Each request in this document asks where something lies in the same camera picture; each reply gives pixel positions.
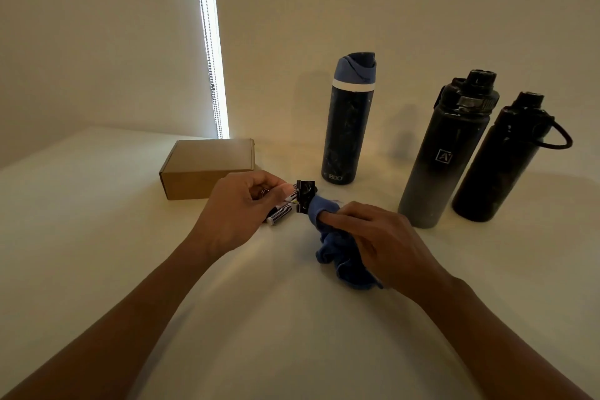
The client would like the person's left hand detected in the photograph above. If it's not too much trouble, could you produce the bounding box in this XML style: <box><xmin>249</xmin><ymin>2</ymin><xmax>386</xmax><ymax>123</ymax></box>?
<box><xmin>192</xmin><ymin>169</ymin><xmax>294</xmax><ymax>259</ymax></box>

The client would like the person's right hand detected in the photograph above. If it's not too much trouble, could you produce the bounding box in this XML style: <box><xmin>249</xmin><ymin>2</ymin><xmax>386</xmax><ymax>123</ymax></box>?
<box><xmin>318</xmin><ymin>201</ymin><xmax>453</xmax><ymax>304</ymax></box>

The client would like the blue cloth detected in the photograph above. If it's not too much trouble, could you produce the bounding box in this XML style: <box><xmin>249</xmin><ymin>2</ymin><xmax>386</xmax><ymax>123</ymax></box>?
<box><xmin>307</xmin><ymin>194</ymin><xmax>384</xmax><ymax>291</ymax></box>

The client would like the brown paper box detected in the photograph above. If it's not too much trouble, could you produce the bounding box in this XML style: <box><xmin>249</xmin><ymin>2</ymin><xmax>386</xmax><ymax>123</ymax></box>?
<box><xmin>159</xmin><ymin>138</ymin><xmax>256</xmax><ymax>201</ymax></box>

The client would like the black binder clip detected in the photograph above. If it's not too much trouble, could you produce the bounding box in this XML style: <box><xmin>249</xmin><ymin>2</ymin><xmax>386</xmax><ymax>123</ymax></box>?
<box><xmin>255</xmin><ymin>181</ymin><xmax>319</xmax><ymax>216</ymax></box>

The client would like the black grey gradient bottle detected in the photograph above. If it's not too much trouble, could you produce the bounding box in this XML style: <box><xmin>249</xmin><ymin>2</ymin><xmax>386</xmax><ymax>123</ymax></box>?
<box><xmin>397</xmin><ymin>69</ymin><xmax>501</xmax><ymax>229</ymax></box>

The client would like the navy bottle with blue lid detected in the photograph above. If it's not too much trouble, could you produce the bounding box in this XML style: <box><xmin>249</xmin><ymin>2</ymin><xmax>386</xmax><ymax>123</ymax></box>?
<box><xmin>321</xmin><ymin>51</ymin><xmax>378</xmax><ymax>186</ymax></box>

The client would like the black bottle with loop handle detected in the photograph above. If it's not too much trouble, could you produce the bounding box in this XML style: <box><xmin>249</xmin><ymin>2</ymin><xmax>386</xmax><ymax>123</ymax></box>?
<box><xmin>451</xmin><ymin>91</ymin><xmax>574</xmax><ymax>223</ymax></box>

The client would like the person's left forearm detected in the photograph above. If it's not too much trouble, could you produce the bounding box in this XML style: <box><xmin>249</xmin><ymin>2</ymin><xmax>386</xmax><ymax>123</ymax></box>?
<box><xmin>0</xmin><ymin>233</ymin><xmax>221</xmax><ymax>400</ymax></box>

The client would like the person's right forearm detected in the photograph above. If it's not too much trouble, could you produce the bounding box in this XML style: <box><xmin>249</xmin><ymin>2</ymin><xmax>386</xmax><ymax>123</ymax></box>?
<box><xmin>412</xmin><ymin>272</ymin><xmax>594</xmax><ymax>400</ymax></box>

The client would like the beaded blind chain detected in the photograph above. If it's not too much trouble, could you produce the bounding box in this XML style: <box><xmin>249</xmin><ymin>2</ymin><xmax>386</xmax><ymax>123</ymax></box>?
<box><xmin>194</xmin><ymin>0</ymin><xmax>226</xmax><ymax>139</ymax></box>

